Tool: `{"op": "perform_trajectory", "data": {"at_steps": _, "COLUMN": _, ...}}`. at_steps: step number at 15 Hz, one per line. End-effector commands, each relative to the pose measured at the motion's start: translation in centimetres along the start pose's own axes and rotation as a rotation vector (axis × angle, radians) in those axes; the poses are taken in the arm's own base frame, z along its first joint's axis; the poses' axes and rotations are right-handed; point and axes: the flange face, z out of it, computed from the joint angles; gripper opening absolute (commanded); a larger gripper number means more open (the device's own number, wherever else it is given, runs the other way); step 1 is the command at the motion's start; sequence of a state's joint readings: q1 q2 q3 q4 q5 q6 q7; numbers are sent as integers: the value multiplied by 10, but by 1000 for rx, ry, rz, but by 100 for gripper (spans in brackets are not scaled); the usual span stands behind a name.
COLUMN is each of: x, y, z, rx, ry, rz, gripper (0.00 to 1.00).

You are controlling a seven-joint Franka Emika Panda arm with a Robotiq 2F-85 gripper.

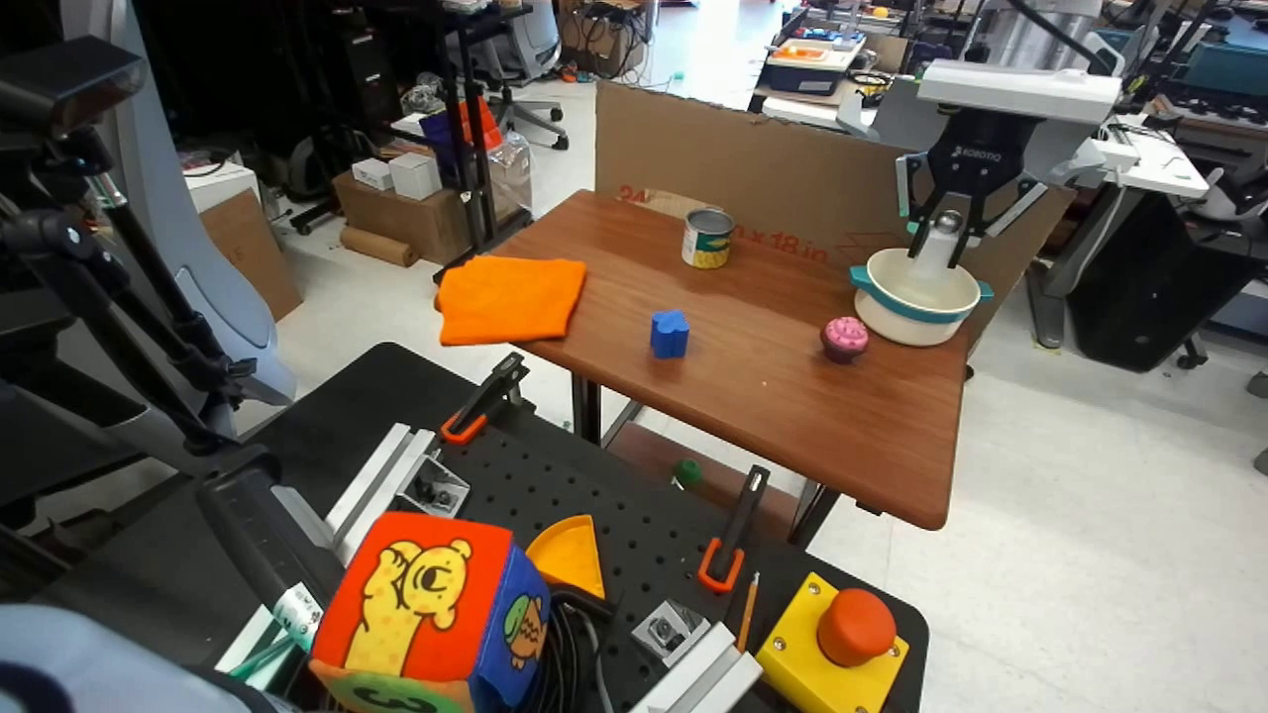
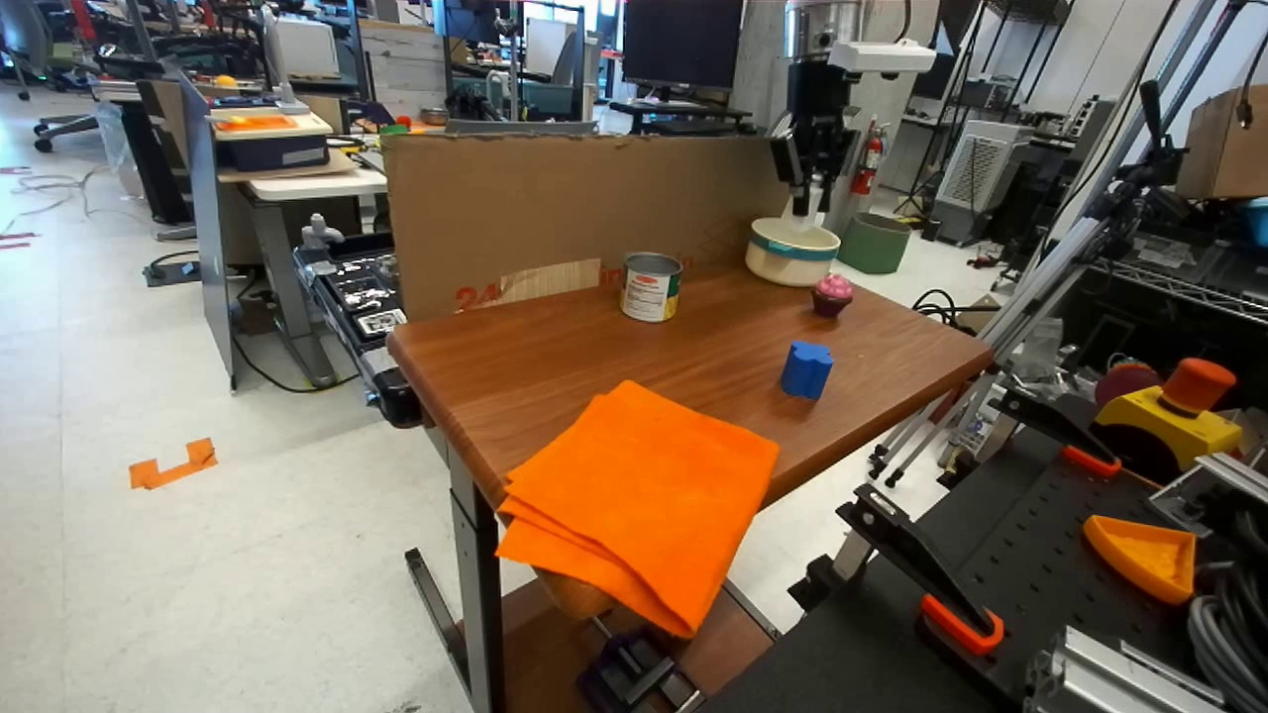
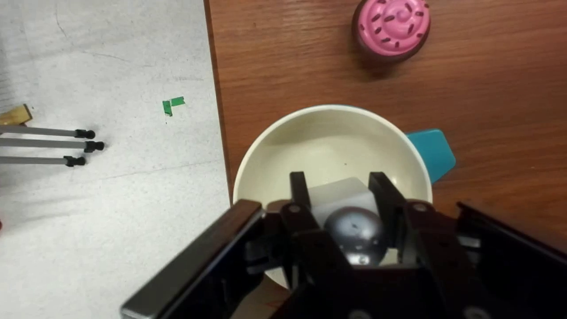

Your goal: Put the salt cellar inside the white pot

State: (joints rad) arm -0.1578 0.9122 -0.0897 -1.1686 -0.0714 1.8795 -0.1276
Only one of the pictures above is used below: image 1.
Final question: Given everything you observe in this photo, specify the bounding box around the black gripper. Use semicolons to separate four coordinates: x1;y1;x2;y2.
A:
907;107;1042;262

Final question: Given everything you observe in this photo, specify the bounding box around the white pot with teal rim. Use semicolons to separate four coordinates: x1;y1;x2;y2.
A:
844;245;998;347

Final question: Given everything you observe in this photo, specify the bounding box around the pink toy cupcake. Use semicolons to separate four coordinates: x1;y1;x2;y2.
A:
819;311;877;365

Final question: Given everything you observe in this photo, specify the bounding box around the brown cardboard panel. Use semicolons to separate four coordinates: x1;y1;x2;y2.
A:
591;80;1076;295

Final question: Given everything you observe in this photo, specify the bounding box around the tin can with yellow label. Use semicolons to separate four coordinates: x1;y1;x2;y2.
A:
677;207;737;273

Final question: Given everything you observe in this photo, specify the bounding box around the blue toy block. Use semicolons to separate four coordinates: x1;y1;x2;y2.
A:
644;310;693;359

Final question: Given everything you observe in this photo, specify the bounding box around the grey metal table leg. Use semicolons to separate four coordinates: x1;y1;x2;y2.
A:
566;371;611;449

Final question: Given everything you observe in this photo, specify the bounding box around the wooden pencil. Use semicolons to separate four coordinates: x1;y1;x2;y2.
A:
734;565;764;653

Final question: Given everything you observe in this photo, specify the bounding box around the orange folded cloth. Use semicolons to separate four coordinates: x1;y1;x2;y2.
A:
437;249;591;347

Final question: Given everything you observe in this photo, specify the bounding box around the black perforated breadboard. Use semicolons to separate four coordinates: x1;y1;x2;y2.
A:
34;335;931;713

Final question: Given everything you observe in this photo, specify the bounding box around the yellow emergency stop button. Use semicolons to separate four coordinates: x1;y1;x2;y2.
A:
751;569;914;713

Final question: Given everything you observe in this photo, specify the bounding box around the black office chair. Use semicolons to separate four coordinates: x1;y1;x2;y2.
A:
450;0;576;156

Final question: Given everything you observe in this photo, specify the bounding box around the printed marker card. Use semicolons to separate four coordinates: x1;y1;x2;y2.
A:
631;598;713;670
391;453;474;523

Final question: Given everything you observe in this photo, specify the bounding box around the orange plastic wedge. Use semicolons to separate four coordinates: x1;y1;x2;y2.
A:
521;511;615;606

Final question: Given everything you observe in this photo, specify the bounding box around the aluminium extrusion bar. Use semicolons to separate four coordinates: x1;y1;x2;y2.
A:
631;616;767;713
323;420;439;565

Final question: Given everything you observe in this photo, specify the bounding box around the large open cardboard box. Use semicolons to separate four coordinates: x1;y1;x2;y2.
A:
329;134;536;265

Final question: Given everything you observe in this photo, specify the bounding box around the colourful plush bear cube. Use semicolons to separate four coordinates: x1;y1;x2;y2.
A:
309;508;553;713

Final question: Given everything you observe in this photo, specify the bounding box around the tall cardboard box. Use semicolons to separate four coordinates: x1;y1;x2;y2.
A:
192;186;306;319

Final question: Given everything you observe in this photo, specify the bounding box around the black clamp with orange handle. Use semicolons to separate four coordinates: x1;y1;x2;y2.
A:
437;347;536;449
693;461;774;598

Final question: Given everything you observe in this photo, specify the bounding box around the black cable bundle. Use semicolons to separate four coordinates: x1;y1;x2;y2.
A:
536;589;616;713

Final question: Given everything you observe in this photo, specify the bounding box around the black camera tripod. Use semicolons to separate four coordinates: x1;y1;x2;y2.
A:
0;35;288;532

